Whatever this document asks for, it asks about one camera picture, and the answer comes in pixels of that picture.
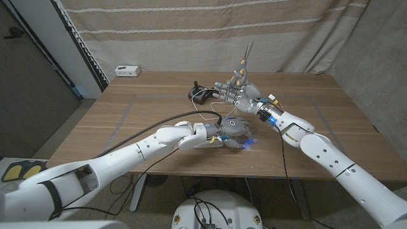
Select white charging cable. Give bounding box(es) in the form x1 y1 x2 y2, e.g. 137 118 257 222
190 86 239 122

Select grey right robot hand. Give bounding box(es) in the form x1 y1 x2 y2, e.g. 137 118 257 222
212 81 284 124

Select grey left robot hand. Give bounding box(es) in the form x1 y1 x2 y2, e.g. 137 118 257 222
205 116 256 150

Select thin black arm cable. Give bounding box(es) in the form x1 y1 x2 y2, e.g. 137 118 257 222
276 127 335 229
62 148 179 220

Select beige striped curtain backdrop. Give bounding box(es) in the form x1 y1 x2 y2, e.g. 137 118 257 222
59 0 371 82

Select clear plastic bag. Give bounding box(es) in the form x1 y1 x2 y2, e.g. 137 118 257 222
234 106 258 150

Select grey yellow handled scissors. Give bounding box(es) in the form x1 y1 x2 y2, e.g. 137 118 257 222
230 39 255 88

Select black zigzag frame strip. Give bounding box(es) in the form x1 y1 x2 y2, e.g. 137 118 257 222
50 0 111 92

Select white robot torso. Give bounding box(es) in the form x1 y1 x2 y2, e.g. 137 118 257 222
171 190 264 229

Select white table leg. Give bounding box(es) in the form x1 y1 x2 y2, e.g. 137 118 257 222
291 178 312 220
129 174 147 212

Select black round floor object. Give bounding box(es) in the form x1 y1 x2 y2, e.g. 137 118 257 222
144 174 169 188

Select white power strip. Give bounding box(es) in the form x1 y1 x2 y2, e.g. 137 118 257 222
114 65 141 78

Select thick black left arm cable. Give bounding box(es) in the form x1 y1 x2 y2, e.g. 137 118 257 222
95 110 223 159

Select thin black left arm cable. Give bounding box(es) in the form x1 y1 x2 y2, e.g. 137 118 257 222
62 148 179 220

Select silver power bank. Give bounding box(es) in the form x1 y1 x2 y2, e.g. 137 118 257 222
193 139 225 149

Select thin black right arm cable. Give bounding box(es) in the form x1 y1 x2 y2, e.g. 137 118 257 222
276 127 335 229

